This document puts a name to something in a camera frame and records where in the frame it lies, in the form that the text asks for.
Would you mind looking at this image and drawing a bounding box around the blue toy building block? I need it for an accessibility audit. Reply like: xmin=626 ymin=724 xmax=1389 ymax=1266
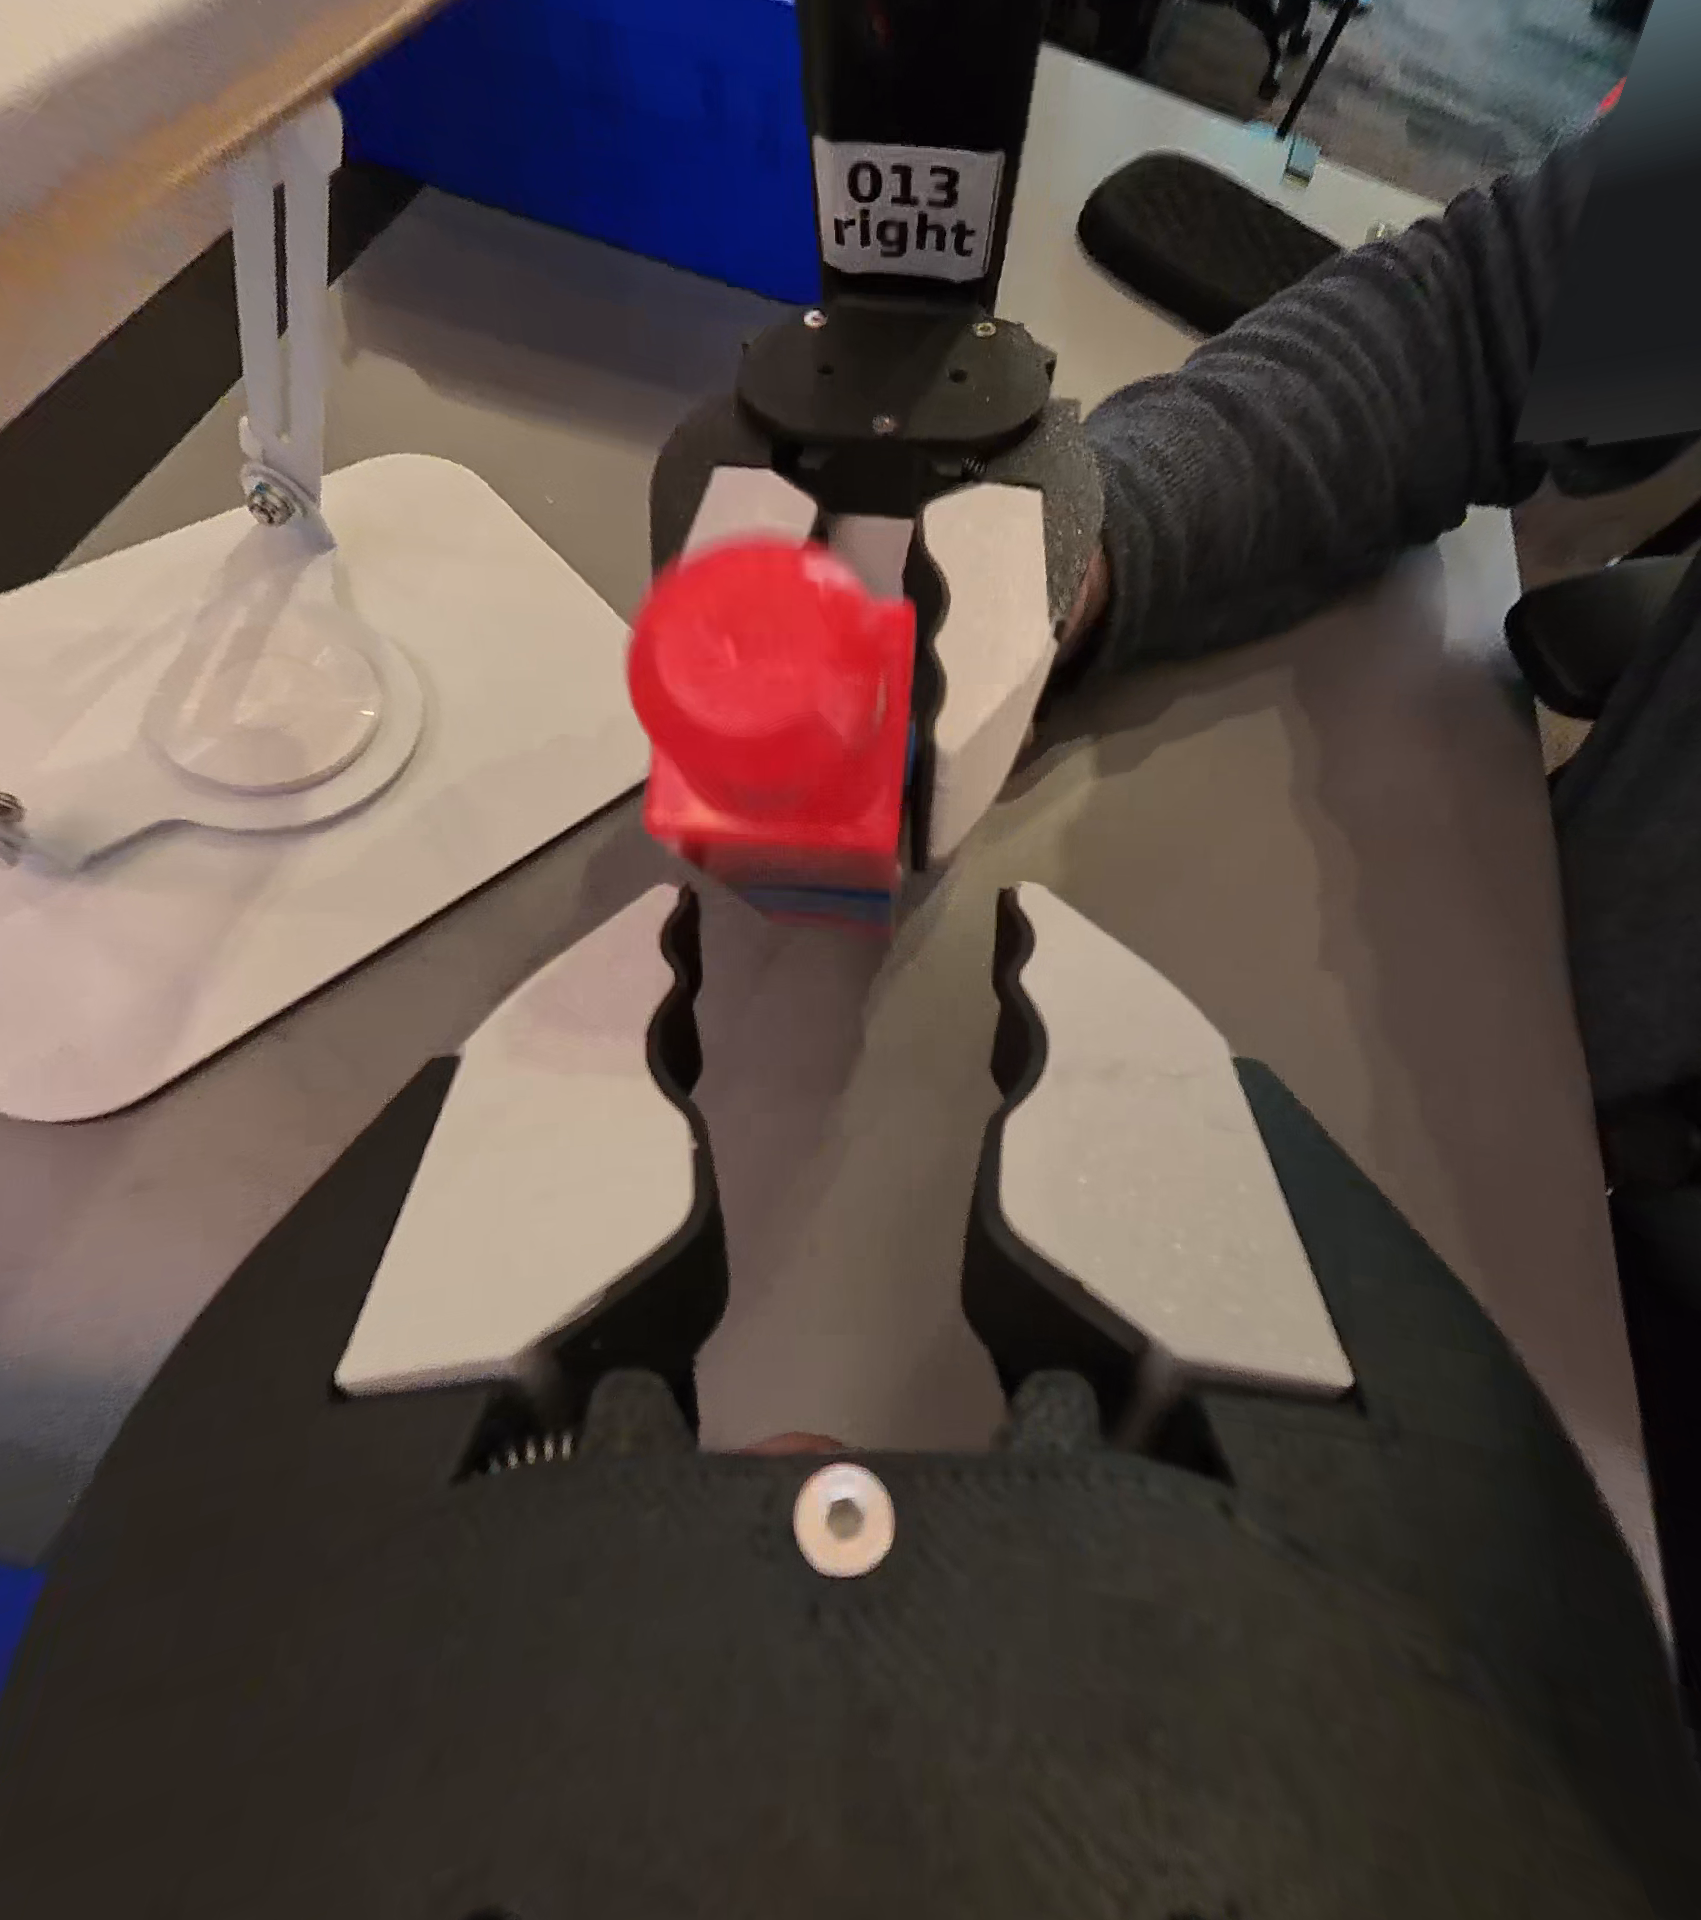
xmin=707 ymin=864 xmax=900 ymax=930

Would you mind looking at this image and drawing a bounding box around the white document stand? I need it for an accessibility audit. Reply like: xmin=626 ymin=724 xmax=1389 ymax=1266
xmin=0 ymin=107 xmax=660 ymax=1130

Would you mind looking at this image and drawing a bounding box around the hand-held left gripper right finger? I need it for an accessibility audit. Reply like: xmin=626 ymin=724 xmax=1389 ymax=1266
xmin=964 ymin=886 xmax=1358 ymax=1448

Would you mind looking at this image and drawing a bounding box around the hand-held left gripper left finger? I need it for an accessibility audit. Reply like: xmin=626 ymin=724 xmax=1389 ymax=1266
xmin=335 ymin=886 xmax=733 ymax=1448

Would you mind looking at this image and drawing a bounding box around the grey desk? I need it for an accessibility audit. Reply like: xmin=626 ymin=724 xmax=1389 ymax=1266
xmin=0 ymin=46 xmax=1699 ymax=1920

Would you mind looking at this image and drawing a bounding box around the red toy building block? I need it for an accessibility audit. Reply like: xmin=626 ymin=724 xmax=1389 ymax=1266
xmin=633 ymin=541 xmax=921 ymax=888

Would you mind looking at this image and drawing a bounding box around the black ribbed wrist rest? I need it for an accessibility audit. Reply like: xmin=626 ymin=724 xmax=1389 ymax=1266
xmin=1078 ymin=150 xmax=1351 ymax=343

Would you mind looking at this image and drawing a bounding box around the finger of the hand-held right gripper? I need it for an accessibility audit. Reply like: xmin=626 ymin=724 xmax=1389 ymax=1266
xmin=677 ymin=467 xmax=829 ymax=573
xmin=905 ymin=480 xmax=1060 ymax=878

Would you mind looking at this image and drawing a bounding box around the blue plastic bin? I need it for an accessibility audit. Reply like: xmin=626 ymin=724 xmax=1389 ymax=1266
xmin=341 ymin=0 xmax=811 ymax=309

